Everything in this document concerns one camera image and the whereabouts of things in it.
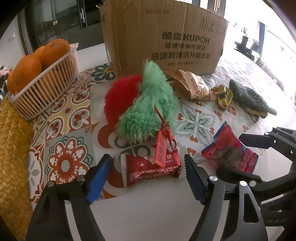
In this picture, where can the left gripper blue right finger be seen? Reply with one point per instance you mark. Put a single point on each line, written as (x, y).
(197, 179)

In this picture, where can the large front orange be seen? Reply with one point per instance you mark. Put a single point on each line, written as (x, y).
(26, 70)

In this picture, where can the yellow minion carabiner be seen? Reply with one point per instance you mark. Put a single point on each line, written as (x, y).
(224, 96)

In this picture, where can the red snack bar packet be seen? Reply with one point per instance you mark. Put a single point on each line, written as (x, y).
(135, 169)

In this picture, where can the orange centre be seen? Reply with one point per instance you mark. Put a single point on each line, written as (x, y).
(53, 51)

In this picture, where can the rose gold snack wrapper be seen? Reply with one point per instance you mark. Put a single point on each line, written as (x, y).
(190, 85)

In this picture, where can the red candy packet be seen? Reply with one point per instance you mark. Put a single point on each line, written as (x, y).
(227, 151)

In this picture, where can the red green plush toy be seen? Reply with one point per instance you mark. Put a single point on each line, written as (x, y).
(138, 107)

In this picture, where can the brown cardboard box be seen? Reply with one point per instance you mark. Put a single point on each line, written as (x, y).
(173, 34)

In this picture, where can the patterned table runner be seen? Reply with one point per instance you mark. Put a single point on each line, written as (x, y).
(72, 134)

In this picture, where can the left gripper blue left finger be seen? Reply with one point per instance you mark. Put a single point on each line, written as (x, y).
(96, 178)

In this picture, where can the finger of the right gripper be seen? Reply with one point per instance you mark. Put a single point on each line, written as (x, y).
(277, 138)
(262, 190)

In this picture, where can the black glass cabinet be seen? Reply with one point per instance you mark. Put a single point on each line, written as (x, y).
(76, 21)

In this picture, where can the dark green knitted cloth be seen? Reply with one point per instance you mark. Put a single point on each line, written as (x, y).
(250, 100)

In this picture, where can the white plastic fruit basket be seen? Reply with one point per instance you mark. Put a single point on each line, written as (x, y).
(47, 87)

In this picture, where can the woven straw mat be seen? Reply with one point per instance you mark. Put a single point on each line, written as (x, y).
(16, 134)

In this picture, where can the orange far left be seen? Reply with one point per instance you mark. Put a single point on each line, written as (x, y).
(10, 83)

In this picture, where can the orange top left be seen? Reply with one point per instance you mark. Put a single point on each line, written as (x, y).
(39, 52)

